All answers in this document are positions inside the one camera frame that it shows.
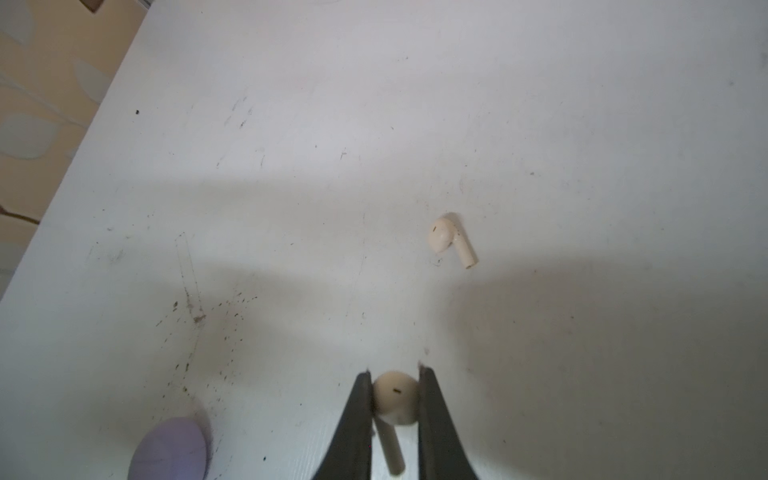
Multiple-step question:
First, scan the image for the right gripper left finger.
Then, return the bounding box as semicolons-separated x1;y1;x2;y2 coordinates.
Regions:
313;371;373;480

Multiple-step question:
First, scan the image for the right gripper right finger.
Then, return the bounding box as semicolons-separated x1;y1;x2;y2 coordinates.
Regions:
418;365;478;480

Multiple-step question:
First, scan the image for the cream earbud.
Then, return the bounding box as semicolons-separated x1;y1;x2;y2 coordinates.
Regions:
427;216;478;269
372;371;419;476

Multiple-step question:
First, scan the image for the purple round charging case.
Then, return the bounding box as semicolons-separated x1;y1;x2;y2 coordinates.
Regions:
127;417;208;480

